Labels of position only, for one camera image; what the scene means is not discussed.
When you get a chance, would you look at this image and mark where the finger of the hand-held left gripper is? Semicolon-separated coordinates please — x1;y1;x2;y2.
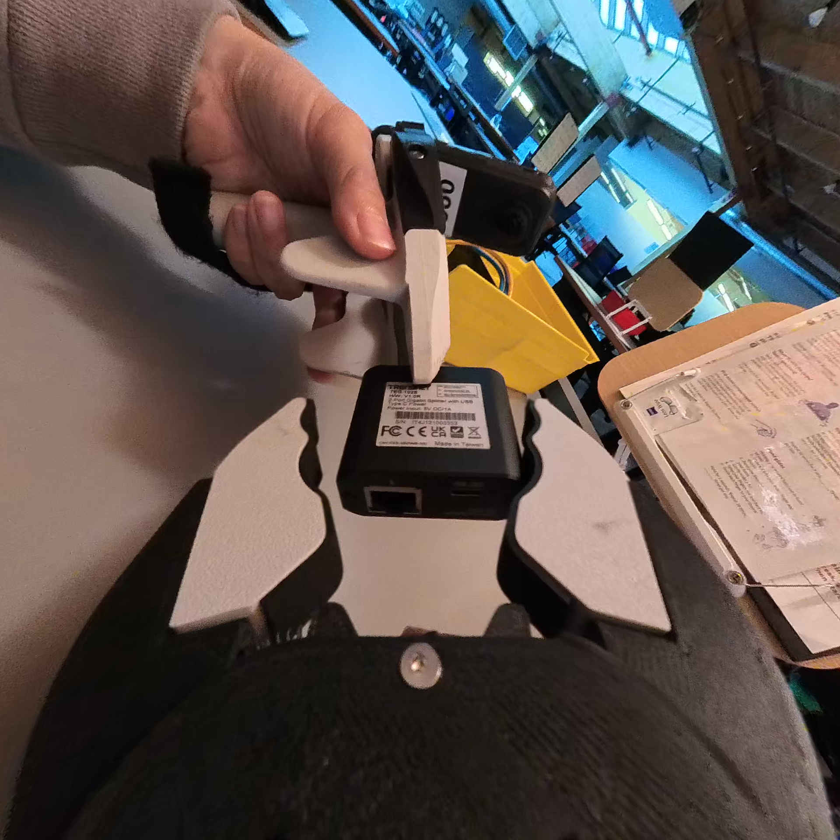
403;228;450;386

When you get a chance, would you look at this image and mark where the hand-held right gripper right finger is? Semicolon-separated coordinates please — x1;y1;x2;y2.
497;397;675;641

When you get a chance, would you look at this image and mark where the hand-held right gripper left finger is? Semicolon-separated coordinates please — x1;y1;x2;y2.
168;397;345;641

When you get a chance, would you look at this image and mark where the black network adapter box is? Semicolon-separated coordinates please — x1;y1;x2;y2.
336;365;522;521

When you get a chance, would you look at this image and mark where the person's left forearm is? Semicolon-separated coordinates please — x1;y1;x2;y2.
0;0;240;172

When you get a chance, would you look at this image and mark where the person's left hand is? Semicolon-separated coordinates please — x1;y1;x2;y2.
182;16;398;329

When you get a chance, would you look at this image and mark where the large yellow plastic bin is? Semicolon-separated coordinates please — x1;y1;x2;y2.
446;239;599;395

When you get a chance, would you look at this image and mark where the white wipe packet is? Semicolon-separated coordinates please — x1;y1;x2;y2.
646;387;706;434

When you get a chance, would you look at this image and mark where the wooden instruction board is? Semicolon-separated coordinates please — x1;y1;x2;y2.
597;302;840;670

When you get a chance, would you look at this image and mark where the red plastic bin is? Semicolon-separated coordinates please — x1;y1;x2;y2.
600;289;647;336

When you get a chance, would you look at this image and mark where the printed instruction sheet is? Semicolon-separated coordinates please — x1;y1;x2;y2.
656;315;840;585

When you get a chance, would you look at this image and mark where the tan board on clear stand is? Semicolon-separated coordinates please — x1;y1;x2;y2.
626;257;704;332

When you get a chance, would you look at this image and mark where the black panel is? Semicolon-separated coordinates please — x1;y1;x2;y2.
669;211;754;290

